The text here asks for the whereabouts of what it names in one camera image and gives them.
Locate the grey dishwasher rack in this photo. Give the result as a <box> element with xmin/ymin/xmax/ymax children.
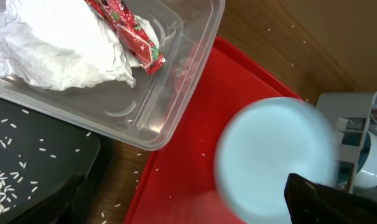
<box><xmin>316</xmin><ymin>91</ymin><xmax>377</xmax><ymax>202</ymax></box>

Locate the white napkin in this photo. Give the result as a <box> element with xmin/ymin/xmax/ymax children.
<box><xmin>0</xmin><ymin>0</ymin><xmax>159</xmax><ymax>91</ymax></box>

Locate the light blue plate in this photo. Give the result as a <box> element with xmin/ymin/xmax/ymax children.
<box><xmin>215</xmin><ymin>97</ymin><xmax>337</xmax><ymax>223</ymax></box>

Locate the black waste tray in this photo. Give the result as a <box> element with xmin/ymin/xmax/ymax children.
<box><xmin>0</xmin><ymin>98</ymin><xmax>113</xmax><ymax>223</ymax></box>

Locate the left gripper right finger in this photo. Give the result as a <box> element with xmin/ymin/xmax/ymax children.
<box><xmin>284</xmin><ymin>173</ymin><xmax>377</xmax><ymax>224</ymax></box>

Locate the red serving tray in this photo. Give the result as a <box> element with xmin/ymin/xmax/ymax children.
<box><xmin>125</xmin><ymin>37</ymin><xmax>296</xmax><ymax>223</ymax></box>

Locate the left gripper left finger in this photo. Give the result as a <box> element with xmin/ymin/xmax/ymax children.
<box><xmin>17</xmin><ymin>174</ymin><xmax>92</xmax><ymax>224</ymax></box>

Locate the clear plastic bin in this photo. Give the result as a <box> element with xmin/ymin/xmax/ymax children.
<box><xmin>0</xmin><ymin>0</ymin><xmax>225</xmax><ymax>151</ymax></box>

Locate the food scraps and rice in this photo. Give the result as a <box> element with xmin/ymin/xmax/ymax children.
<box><xmin>0</xmin><ymin>101</ymin><xmax>100</xmax><ymax>213</ymax></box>

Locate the red snack wrapper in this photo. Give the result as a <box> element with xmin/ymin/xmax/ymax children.
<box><xmin>85</xmin><ymin>0</ymin><xmax>165</xmax><ymax>75</ymax></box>

